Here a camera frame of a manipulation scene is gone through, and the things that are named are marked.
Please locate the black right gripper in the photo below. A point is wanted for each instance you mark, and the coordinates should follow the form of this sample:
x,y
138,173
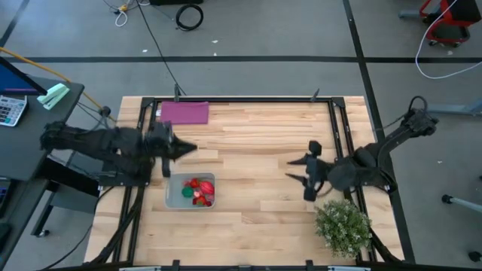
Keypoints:
x,y
314,173

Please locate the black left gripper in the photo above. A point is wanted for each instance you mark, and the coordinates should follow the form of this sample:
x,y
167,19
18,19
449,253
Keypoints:
x,y
160,143

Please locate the red toy strawberry green leaves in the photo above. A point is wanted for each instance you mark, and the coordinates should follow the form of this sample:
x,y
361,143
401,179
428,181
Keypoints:
x,y
194,183
200,200

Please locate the green toy bell pepper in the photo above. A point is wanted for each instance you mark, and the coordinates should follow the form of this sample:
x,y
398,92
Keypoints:
x,y
187,192

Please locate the large red round toy fruit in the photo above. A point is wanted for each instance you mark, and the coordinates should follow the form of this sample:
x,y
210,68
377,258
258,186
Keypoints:
x,y
206,187

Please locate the grey plastic tupperware bin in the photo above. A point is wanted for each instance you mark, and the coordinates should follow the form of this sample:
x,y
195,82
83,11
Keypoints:
x,y
175,197

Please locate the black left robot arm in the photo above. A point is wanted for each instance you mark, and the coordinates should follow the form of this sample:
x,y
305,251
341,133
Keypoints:
x,y
94,141

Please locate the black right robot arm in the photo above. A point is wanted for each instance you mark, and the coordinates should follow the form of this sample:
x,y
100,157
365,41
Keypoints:
x,y
391,143

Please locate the purple folded cloth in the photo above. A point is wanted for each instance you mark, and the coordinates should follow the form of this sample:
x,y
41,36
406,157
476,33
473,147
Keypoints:
x,y
184,113

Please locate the green artificial plant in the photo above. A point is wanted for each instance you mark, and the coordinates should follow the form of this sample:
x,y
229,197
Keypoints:
x,y
344,229

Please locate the black round knob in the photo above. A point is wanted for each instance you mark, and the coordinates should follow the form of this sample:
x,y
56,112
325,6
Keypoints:
x,y
104,111

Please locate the mint green stapler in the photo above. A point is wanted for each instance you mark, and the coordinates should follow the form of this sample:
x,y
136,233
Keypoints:
x,y
52,96

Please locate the black desk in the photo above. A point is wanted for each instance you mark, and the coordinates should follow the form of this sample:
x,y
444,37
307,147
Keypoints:
x,y
30,150

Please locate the grey metal chair leg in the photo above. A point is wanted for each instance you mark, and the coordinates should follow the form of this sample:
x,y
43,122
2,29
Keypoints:
x,y
452,109

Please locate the grey leg with caster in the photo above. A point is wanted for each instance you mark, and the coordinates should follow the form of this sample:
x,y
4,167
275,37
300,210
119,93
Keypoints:
x,y
463,203

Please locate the white calculator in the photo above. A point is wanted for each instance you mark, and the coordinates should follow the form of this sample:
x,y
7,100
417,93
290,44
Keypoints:
x,y
11,110

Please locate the monitor with blue screen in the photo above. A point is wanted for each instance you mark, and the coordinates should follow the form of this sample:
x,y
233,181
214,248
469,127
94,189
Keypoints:
x,y
15,81

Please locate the black caster wheel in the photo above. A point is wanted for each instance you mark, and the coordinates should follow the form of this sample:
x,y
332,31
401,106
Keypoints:
x,y
475,256

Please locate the red office chair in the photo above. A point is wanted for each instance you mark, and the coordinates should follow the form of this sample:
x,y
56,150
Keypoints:
x,y
448,38

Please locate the grey frame clamp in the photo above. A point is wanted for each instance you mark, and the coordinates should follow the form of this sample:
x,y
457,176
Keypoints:
x,y
315,95
176,93

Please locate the black metal table frame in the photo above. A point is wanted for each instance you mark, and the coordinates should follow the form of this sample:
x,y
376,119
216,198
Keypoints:
x,y
263,100

